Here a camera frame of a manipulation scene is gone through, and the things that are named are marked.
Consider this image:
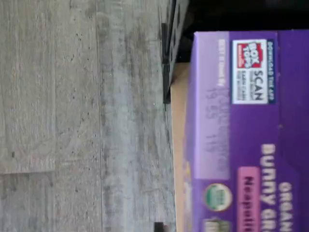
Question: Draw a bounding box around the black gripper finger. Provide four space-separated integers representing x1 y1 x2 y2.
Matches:
154 221 170 232

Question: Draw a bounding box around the tan wooden shelf board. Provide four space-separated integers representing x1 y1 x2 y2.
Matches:
169 61 194 232

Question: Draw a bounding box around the purple box with pink patch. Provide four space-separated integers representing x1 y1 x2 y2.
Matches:
184 29 309 232

